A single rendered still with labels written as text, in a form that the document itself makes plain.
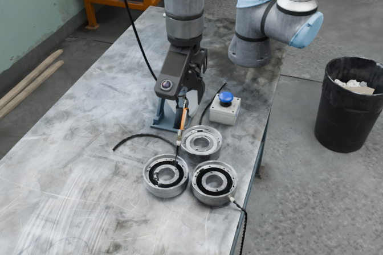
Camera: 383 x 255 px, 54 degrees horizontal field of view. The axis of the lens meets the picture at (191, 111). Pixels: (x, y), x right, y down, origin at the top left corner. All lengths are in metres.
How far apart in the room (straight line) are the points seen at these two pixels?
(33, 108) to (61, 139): 1.48
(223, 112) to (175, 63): 0.31
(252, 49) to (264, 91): 0.16
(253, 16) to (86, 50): 1.97
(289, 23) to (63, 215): 0.77
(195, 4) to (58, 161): 0.52
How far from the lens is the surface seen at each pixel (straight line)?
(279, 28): 1.15
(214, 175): 0.88
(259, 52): 1.25
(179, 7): 0.70
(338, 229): 1.89
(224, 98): 1.00
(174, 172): 0.89
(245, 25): 1.21
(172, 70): 0.74
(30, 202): 0.93
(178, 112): 0.85
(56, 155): 1.01
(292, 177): 2.01
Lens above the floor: 1.50
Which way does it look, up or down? 41 degrees down
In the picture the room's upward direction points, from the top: straight up
